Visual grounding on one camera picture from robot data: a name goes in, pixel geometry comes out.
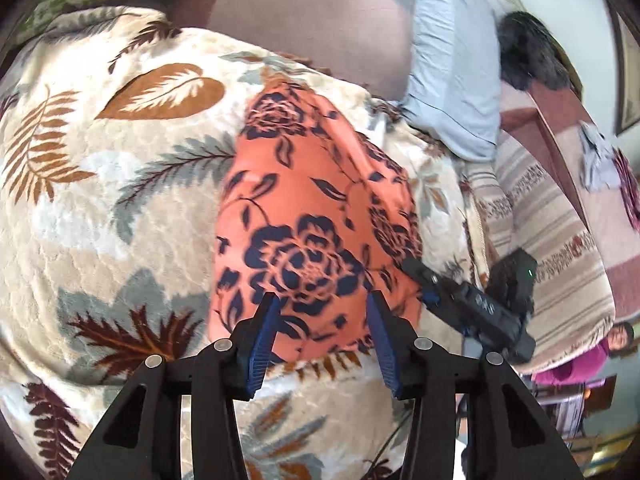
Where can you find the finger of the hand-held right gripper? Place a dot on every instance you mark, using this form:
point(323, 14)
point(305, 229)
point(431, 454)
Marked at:
point(425, 276)

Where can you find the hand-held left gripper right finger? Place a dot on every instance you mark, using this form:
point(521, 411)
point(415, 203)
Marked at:
point(386, 352)

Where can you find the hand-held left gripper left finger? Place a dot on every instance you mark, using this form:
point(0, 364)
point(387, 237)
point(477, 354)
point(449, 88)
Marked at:
point(261, 347)

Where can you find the orange floral blouse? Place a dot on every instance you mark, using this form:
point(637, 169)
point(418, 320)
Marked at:
point(300, 200)

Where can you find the striped floral blanket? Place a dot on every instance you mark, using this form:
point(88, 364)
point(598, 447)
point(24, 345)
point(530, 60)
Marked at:
point(540, 210)

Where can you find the pink and maroon quilt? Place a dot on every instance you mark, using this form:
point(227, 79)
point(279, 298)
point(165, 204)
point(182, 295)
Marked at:
point(600, 240)

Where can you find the brown wooden furniture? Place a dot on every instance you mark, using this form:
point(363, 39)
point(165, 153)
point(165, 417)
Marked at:
point(600, 397)

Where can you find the small pale blue cloth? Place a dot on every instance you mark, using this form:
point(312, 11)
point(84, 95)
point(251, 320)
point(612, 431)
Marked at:
point(597, 160)

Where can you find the cream leaf-print blanket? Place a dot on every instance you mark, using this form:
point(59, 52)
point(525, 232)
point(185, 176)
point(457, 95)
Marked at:
point(125, 200)

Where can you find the blue-grey pillow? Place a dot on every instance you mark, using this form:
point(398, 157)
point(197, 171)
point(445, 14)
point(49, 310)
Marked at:
point(450, 60)

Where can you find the mauve bed sheet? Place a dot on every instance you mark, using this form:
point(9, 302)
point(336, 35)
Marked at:
point(310, 20)

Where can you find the framed wall picture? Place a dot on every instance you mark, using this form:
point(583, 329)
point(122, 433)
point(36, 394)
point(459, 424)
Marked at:
point(627, 75)

